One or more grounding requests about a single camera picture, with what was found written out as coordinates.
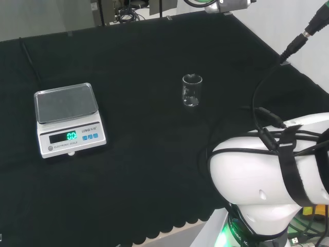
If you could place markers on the clear glass beaker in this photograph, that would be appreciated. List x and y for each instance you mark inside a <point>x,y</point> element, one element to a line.
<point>191,90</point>

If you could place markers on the white electronic balance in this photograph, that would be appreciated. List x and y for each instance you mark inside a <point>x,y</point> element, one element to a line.
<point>69,136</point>

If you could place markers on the black tripod pole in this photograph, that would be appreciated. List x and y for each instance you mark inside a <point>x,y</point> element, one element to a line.
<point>102,13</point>

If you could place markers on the black bench cloth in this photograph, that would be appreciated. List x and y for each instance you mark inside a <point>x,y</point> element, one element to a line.
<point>128,180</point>

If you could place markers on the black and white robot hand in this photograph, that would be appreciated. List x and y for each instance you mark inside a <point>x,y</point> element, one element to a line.
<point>200,2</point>

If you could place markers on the clear cloth clip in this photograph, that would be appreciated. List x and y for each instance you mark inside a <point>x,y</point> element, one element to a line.
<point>284,63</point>
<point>169,18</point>

